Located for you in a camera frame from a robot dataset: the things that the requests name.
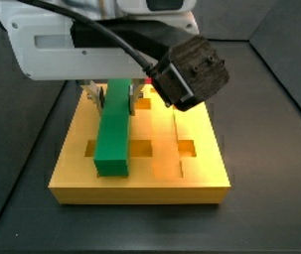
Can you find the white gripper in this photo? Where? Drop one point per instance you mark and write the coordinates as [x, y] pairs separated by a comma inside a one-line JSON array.
[[44, 49]]

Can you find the green long block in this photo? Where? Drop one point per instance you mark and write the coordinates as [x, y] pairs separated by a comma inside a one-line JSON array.
[[111, 146]]

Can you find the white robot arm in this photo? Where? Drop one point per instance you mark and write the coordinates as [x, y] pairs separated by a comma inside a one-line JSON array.
[[102, 39]]

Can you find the yellow slotted board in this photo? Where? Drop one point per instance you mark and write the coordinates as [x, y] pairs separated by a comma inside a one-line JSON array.
[[175, 165]]

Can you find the red comb-shaped block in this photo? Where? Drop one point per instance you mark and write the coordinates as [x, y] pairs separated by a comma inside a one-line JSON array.
[[147, 80]]

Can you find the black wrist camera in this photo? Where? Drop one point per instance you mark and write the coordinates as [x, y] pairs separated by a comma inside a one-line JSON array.
[[177, 59]]

